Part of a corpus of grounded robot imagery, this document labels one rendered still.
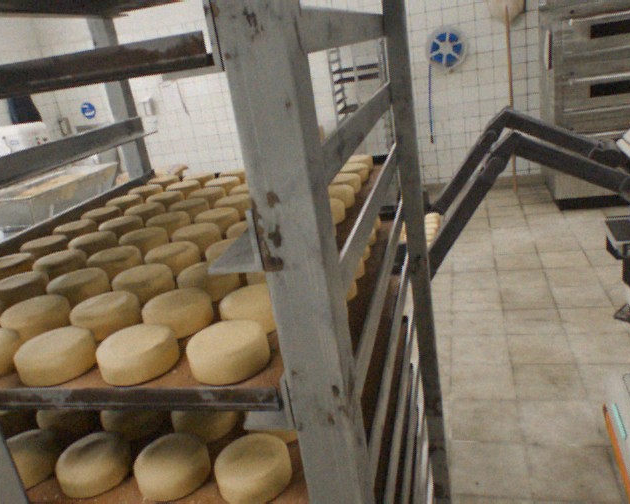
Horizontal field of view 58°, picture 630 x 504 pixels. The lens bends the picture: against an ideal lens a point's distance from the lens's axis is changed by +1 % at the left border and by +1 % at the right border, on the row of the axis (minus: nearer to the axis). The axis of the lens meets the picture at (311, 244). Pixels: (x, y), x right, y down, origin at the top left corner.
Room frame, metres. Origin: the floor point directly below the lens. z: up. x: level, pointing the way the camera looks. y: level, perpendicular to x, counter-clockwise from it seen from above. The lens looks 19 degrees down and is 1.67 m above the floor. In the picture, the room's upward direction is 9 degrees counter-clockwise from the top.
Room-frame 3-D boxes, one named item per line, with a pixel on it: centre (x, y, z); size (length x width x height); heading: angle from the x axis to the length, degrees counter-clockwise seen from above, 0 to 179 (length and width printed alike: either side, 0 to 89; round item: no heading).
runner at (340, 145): (0.56, -0.05, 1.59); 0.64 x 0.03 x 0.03; 164
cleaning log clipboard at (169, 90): (6.69, 1.27, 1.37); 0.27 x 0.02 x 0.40; 73
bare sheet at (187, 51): (0.61, 0.14, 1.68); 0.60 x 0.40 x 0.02; 164
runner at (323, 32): (0.56, -0.05, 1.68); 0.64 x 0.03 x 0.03; 164
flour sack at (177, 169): (6.17, 1.58, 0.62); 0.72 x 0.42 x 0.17; 80
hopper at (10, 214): (2.35, 1.01, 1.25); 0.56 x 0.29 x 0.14; 161
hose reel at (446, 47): (5.75, -1.59, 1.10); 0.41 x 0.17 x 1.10; 73
